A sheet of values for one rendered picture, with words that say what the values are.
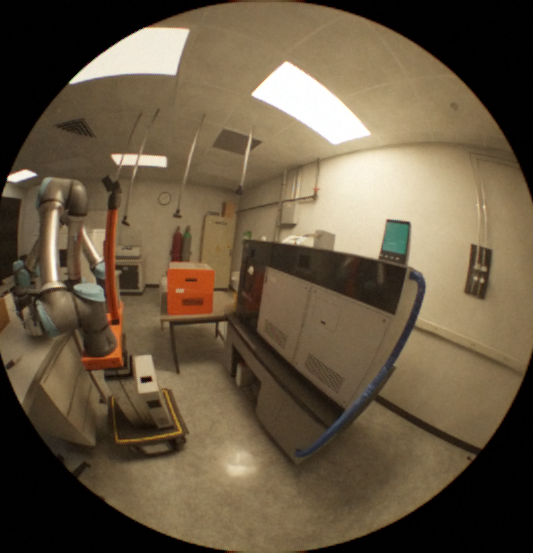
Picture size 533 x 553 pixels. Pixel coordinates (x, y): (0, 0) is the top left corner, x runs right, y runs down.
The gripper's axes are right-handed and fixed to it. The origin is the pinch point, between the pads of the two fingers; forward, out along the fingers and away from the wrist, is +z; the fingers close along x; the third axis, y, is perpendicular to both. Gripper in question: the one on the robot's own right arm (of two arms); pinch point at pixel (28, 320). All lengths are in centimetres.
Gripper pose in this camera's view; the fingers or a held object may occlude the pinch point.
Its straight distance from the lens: 128.5
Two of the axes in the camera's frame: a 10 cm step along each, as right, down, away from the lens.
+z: -1.4, 9.7, 1.9
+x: -5.3, -2.4, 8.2
